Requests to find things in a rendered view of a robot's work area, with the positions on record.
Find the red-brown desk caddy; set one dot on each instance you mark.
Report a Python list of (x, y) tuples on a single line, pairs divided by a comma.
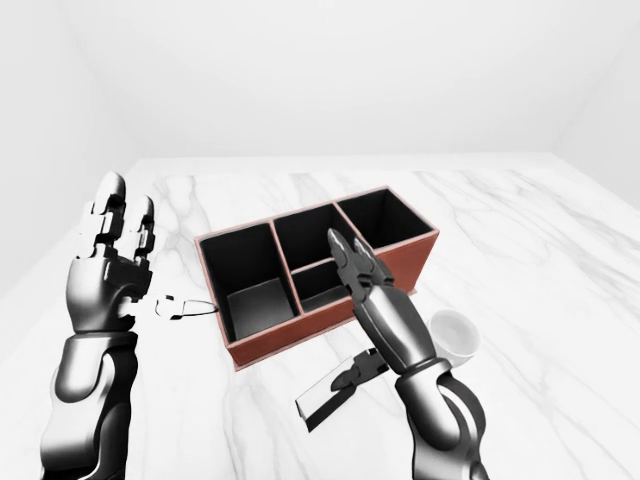
[(320, 270)]

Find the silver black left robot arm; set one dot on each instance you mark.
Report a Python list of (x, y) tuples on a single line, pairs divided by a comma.
[(85, 400)]

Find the white mug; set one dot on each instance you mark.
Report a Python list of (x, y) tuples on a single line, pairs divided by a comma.
[(455, 335)]

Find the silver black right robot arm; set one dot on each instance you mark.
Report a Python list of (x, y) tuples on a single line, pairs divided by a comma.
[(445, 425)]

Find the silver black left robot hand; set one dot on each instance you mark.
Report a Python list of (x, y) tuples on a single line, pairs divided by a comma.
[(90, 290)]

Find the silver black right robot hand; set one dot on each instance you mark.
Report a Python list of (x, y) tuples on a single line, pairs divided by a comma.
[(395, 320)]

